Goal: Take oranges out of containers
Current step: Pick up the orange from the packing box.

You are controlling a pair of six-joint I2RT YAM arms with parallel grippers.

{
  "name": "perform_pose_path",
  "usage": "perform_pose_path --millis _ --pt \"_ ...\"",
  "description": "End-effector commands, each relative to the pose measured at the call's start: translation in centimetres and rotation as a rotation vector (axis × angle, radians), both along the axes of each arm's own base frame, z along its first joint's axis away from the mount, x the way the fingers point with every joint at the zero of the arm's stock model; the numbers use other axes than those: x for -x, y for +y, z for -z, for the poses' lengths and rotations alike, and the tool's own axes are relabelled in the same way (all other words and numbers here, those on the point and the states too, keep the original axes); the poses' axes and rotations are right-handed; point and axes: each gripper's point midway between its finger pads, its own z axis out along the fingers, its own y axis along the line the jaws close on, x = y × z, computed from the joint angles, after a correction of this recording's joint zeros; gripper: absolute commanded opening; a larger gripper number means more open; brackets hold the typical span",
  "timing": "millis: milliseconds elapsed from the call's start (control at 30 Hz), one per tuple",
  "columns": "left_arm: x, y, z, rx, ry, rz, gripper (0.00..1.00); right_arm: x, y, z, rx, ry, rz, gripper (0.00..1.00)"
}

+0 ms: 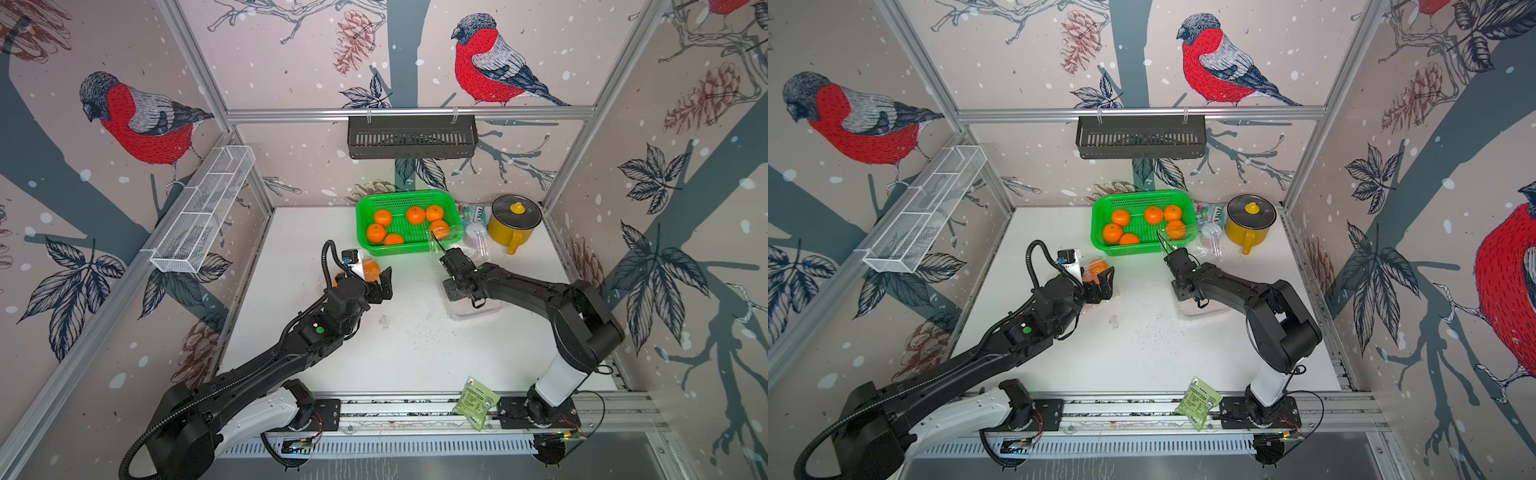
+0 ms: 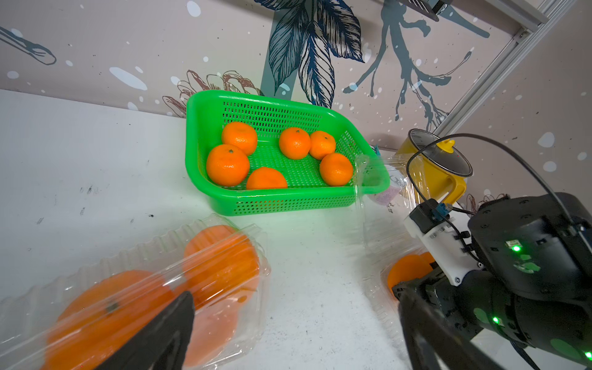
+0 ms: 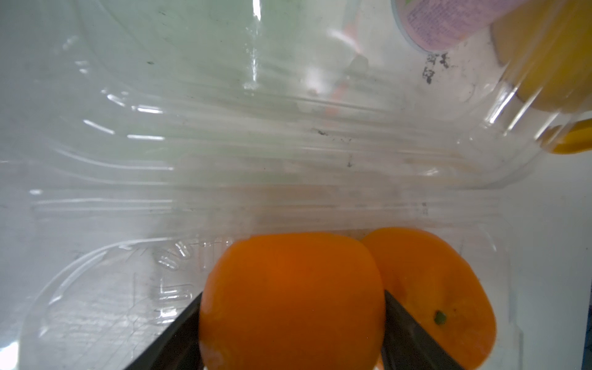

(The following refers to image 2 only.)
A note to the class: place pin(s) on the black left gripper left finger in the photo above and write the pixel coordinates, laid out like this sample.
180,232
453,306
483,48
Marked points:
162,343

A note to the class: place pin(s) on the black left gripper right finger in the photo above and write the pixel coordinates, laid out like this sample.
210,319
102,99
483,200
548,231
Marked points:
430,340

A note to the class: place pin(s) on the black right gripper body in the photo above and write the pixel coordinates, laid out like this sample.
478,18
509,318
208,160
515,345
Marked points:
436,290

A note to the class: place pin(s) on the orange clamshell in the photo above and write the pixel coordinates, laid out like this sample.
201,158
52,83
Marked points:
227,165
410,267
266,178

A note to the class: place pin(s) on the clear plastic clamshell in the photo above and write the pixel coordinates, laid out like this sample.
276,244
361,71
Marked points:
78,321
383,233

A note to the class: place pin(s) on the orange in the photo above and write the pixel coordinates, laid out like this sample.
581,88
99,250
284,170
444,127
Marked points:
220,263
322,145
336,170
295,143
240,135

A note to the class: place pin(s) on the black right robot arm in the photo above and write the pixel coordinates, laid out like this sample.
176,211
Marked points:
519,267

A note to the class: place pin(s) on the yellow pot with lid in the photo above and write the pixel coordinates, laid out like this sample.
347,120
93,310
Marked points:
446,171

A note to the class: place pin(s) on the green plastic basket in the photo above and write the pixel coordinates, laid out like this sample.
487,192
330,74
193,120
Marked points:
208,112

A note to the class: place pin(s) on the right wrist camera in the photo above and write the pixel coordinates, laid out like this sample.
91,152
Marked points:
445,234

